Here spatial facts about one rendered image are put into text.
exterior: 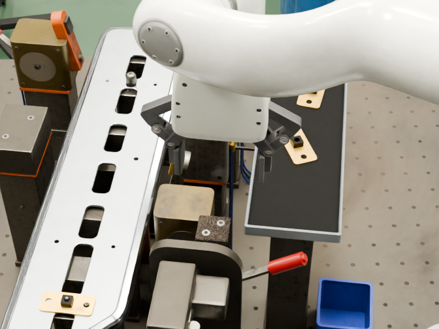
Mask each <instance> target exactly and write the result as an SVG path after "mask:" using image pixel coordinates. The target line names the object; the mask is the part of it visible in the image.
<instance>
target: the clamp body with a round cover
mask: <svg viewBox="0 0 439 329"><path fill-rule="evenodd" d="M200 215H209V216H214V190H213V189H211V188H209V187H195V186H187V185H173V184H163V185H161V186H160V187H159V190H158V194H157V198H156V202H155V207H154V228H155V242H158V241H159V240H166V239H172V240H185V241H193V242H195V236H196V231H197V225H198V221H199V216H200Z"/></svg>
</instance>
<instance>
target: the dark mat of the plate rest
mask: <svg viewBox="0 0 439 329"><path fill-rule="evenodd" d="M344 86H345V84H340V85H338V86H334V87H330V88H328V89H325V92H324V94H323V98H322V101H321V105H320V107H319V109H312V108H305V107H301V106H298V105H297V100H298V98H299V95H298V96H294V97H280V98H270V101H271V102H273V103H275V104H277V105H278V106H281V107H282V108H285V109H286V110H288V111H290V112H292V113H294V114H295V115H297V116H299V117H300V118H301V119H302V123H301V130H302V131H303V133H304V135H305V137H306V139H307V141H308V142H309V144H310V145H311V147H312V149H313V151H314V153H315V154H316V156H317V160H316V161H314V162H311V163H306V164H300V165H295V164H294V163H293V161H292V160H291V158H290V156H289V154H288V152H287V150H286V148H285V146H283V147H281V148H280V149H278V150H276V151H275V152H274V155H273V156H272V166H271V172H265V175H264V181H263V183H262V182H259V181H257V164H258V155H259V149H258V151H257V160H256V166H255V176H254V181H253V190H252V199H251V205H250V214H249V219H248V224H249V225H257V226H264V227H278V228H292V229H299V230H313V231H321V232H335V233H338V219H339V203H340V175H341V159H342V130H343V115H344ZM268 126H269V127H270V128H271V129H272V130H273V132H274V131H275V130H277V129H279V128H280V127H282V125H280V124H278V123H276V122H275V121H273V120H271V119H268Z"/></svg>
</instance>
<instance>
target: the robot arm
mask: <svg viewBox="0 0 439 329"><path fill-rule="evenodd" d="M265 1H266V0H142V1H141V3H140V5H139V6H138V7H137V9H136V12H135V15H134V18H133V34H134V38H135V40H136V42H137V44H138V46H139V47H140V49H141V50H142V51H143V52H144V53H145V54H146V55H147V56H148V57H149V58H150V59H152V60H154V61H155V62H156V63H159V64H160V65H161V66H163V67H165V68H167V69H169V70H171V71H174V76H173V82H172V94H170V95H167V96H164V97H161V98H159V99H156V100H154V101H151V102H148V103H146V104H143V105H142V109H141V111H140V116H141V117H142V118H143V120H144V121H145V122H146V123H147V124H148V125H149V126H150V127H151V131H152V132H153V133H154V134H156V135H157V136H158V137H160V139H162V140H163V141H164V142H165V146H166V147H167V148H168V149H169V163H171V164H174V173H175V175H180V174H182V169H183V165H184V160H185V139H184V138H185V137H187V138H196V139H203V140H218V141H226V142H245V143H253V144H254V145H255V146H256V147H257V148H258V149H259V155H258V164H257V181H259V182H262V183H263V181H264V175H265V172H271V166H272V156H273V155H274V152H275V151H276V150H278V149H280V148H281V147H283V146H285V145H286V144H288V143H289V140H290V139H291V138H292V137H294V136H295V135H296V134H297V133H298V132H299V130H300V129H301V123H302V119H301V117H299V116H297V115H295V114H294V113H292V112H290V111H288V110H286V109H285V108H282V107H281V106H278V105H277V104H275V103H273V102H271V101H270V98H280V97H294V96H298V95H305V94H308V93H313V92H317V91H321V90H324V89H328V88H330V87H334V86H338V85H340V84H345V83H348V82H354V81H367V82H374V83H377V84H380V85H383V86H385V87H389V88H391V89H394V90H397V91H400V92H403V93H405V94H408V95H411V96H413V97H417V98H418V99H422V100H424V101H427V102H431V103H433V104H436V105H438V106H439V0H336V1H334V2H332V3H329V4H328V5H325V6H322V7H319V8H315V9H313V10H308V11H305V12H299V13H294V14H281V15H265ZM170 111H171V121H172V123H169V122H168V121H167V120H166V119H165V118H163V117H161V116H160V115H161V114H164V113H167V112H170ZM268 119H271V120H273V121H275V122H276V123H278V124H280V125H282V127H280V128H279V129H277V130H275V131H274V132H273V130H272V129H271V128H270V127H269V126H268Z"/></svg>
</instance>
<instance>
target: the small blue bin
mask: <svg viewBox="0 0 439 329"><path fill-rule="evenodd" d="M372 321H373V285H372V284H371V283H369V282H364V281H351V280H344V279H331V278H321V279H320V280H319V283H318V294H317V315H316V329H372Z"/></svg>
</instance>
